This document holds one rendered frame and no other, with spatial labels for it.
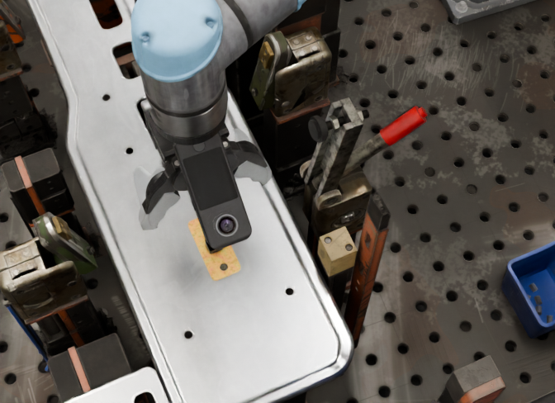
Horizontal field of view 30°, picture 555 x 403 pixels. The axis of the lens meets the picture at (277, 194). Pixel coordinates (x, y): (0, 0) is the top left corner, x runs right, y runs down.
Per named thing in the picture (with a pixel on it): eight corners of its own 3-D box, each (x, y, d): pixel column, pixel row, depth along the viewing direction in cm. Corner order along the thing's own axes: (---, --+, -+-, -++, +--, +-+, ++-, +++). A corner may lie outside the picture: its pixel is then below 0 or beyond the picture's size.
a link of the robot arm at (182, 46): (247, 7, 84) (169, 71, 82) (250, 78, 94) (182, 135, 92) (182, -48, 87) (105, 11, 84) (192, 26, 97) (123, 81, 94)
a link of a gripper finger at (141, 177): (130, 192, 116) (168, 144, 110) (149, 237, 114) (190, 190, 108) (106, 194, 114) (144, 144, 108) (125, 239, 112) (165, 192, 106)
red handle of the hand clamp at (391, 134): (303, 170, 122) (412, 94, 117) (312, 173, 124) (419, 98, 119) (319, 200, 121) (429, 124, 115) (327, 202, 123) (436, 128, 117)
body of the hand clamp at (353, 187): (296, 270, 156) (302, 168, 124) (337, 253, 157) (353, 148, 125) (313, 304, 154) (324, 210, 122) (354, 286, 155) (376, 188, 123)
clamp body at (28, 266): (30, 330, 152) (-32, 244, 121) (106, 300, 154) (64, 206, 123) (51, 386, 149) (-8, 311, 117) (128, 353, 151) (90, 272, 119)
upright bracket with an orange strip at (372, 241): (339, 333, 152) (369, 193, 107) (348, 329, 153) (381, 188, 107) (348, 351, 151) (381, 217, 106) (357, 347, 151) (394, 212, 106)
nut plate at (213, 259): (186, 223, 127) (186, 219, 126) (215, 211, 128) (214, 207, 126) (213, 282, 124) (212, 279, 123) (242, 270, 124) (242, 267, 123)
